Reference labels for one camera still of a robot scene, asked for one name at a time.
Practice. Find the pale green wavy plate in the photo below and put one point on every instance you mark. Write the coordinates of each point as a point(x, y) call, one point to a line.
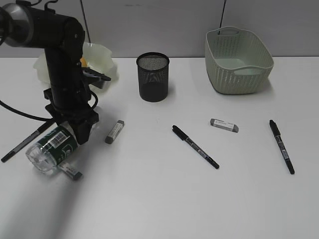
point(97, 57)

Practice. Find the grey white eraser right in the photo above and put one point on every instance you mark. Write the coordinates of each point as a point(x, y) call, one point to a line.
point(224, 125)

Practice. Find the grey white eraser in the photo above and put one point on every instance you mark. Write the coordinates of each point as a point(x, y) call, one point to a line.
point(70, 171)
point(112, 135)
point(224, 125)

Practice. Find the clear plastic water bottle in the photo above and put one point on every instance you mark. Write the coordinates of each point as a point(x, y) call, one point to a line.
point(52, 149)

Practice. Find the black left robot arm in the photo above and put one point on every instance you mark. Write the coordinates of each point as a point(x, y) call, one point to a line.
point(62, 38)

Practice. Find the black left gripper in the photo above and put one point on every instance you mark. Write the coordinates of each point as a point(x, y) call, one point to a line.
point(69, 107)

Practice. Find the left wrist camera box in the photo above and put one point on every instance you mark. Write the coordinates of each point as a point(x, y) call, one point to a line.
point(95, 78)

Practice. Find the yellow mango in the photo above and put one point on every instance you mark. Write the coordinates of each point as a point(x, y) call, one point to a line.
point(83, 62)

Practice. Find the grey white eraser front left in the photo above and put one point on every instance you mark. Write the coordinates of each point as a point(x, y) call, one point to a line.
point(70, 171)

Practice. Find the black mesh pen holder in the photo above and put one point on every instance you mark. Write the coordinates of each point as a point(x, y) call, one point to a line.
point(153, 71)

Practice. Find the pale green plastic basket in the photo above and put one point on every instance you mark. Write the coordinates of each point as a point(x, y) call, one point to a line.
point(237, 61)

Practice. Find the black marker pen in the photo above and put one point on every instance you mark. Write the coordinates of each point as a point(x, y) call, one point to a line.
point(26, 141)
point(277, 136)
point(183, 136)

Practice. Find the grey white eraser centre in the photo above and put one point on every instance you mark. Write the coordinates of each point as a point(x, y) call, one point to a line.
point(112, 135)

